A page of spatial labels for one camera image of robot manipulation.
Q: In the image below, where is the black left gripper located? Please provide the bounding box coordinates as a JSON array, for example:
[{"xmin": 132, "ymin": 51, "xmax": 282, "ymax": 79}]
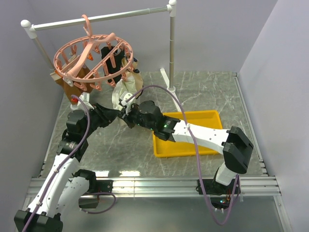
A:
[{"xmin": 81, "ymin": 102, "xmax": 120, "ymax": 139}]

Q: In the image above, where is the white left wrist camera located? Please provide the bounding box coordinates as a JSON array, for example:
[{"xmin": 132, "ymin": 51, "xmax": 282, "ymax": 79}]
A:
[{"xmin": 71, "ymin": 92, "xmax": 91, "ymax": 107}]

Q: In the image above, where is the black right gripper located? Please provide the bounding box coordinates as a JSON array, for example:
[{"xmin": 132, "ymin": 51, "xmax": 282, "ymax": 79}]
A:
[{"xmin": 118, "ymin": 103, "xmax": 156, "ymax": 131}]

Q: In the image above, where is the beige hanging garment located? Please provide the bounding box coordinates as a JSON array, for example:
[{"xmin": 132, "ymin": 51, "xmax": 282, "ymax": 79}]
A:
[{"xmin": 123, "ymin": 58, "xmax": 143, "ymax": 94}]

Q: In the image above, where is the pink round clip hanger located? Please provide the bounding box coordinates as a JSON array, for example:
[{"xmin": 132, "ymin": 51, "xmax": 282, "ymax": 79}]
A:
[{"xmin": 53, "ymin": 15, "xmax": 134, "ymax": 92}]

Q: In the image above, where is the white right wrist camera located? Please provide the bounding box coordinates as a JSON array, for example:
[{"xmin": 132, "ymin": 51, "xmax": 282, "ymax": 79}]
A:
[{"xmin": 119, "ymin": 91, "xmax": 135, "ymax": 114}]

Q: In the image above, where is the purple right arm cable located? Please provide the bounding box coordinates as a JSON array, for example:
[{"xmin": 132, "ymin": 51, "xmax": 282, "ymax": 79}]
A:
[{"xmin": 127, "ymin": 85, "xmax": 241, "ymax": 226}]

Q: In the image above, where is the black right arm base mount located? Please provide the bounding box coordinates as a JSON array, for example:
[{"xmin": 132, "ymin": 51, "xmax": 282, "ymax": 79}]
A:
[{"xmin": 203, "ymin": 179, "xmax": 235, "ymax": 211}]

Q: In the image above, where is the black hanging garment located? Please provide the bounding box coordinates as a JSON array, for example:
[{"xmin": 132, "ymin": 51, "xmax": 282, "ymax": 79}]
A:
[{"xmin": 101, "ymin": 46, "xmax": 125, "ymax": 87}]

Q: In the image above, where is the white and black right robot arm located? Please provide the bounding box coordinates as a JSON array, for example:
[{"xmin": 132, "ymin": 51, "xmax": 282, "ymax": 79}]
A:
[{"xmin": 120, "ymin": 100, "xmax": 254, "ymax": 195}]

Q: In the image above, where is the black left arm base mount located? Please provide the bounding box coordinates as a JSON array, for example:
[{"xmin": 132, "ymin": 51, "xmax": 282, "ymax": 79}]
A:
[{"xmin": 78, "ymin": 179, "xmax": 113, "ymax": 209}]

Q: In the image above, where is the yellow plastic tray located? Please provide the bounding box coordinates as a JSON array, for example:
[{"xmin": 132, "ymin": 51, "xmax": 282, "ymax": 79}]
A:
[{"xmin": 152, "ymin": 110, "xmax": 223, "ymax": 158}]

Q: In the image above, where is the aluminium rail frame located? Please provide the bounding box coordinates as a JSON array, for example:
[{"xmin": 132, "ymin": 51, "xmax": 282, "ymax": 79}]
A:
[{"xmin": 14, "ymin": 72, "xmax": 294, "ymax": 232}]

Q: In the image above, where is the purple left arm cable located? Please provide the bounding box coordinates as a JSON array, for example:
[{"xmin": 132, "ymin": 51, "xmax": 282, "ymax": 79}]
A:
[{"xmin": 21, "ymin": 95, "xmax": 117, "ymax": 232}]

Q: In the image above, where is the brown hanging garment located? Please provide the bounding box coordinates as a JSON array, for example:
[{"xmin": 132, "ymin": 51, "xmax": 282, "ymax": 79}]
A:
[{"xmin": 50, "ymin": 67, "xmax": 90, "ymax": 100}]

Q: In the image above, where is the pale green white underwear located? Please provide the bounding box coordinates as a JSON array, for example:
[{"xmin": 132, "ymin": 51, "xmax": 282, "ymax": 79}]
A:
[{"xmin": 112, "ymin": 76, "xmax": 137, "ymax": 110}]

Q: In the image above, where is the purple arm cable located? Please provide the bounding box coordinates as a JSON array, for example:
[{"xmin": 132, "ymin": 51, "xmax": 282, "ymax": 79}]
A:
[
  {"xmin": 21, "ymin": 95, "xmax": 117, "ymax": 232},
  {"xmin": 127, "ymin": 85, "xmax": 241, "ymax": 226}
]

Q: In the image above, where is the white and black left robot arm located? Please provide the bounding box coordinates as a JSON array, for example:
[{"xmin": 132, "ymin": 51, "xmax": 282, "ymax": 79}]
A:
[{"xmin": 14, "ymin": 103, "xmax": 120, "ymax": 232}]

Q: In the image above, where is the silver white clothes rack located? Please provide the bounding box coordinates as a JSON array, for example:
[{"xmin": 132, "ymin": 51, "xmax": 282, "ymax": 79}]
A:
[{"xmin": 20, "ymin": 0, "xmax": 177, "ymax": 97}]

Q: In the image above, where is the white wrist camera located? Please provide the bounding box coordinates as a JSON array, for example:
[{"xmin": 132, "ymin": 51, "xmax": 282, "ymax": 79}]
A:
[
  {"xmin": 119, "ymin": 91, "xmax": 135, "ymax": 114},
  {"xmin": 71, "ymin": 92, "xmax": 91, "ymax": 107}
]

